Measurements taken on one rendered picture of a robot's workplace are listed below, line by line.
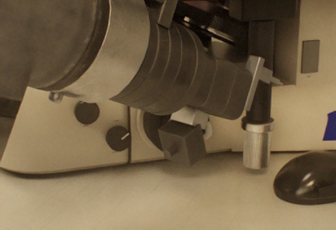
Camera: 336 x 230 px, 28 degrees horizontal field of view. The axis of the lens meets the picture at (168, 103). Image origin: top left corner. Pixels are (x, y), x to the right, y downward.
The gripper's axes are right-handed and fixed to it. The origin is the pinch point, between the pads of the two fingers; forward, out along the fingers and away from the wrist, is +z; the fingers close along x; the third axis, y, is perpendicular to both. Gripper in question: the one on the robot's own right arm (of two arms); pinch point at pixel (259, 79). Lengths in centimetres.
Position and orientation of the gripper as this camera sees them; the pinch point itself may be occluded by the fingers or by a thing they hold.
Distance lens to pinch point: 65.6
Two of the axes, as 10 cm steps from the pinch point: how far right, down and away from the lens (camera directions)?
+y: -2.9, 9.6, -0.4
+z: 6.2, 2.1, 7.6
